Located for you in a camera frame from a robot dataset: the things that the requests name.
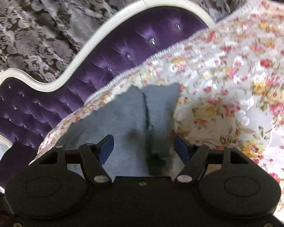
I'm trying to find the grey argyle sweater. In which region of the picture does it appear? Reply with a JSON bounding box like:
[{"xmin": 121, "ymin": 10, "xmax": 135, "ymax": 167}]
[{"xmin": 57, "ymin": 83, "xmax": 179, "ymax": 178}]

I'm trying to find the floral bedspread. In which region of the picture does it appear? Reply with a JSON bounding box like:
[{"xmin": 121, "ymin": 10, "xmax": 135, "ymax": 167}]
[{"xmin": 37, "ymin": 0, "xmax": 284, "ymax": 223}]

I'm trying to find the purple tufted headboard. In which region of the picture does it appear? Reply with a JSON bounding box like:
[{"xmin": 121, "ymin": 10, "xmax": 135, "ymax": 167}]
[{"xmin": 0, "ymin": 0, "xmax": 214, "ymax": 187}]

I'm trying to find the damask patterned curtain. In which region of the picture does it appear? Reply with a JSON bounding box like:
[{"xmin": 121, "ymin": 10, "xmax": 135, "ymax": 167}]
[{"xmin": 0, "ymin": 0, "xmax": 284, "ymax": 82}]

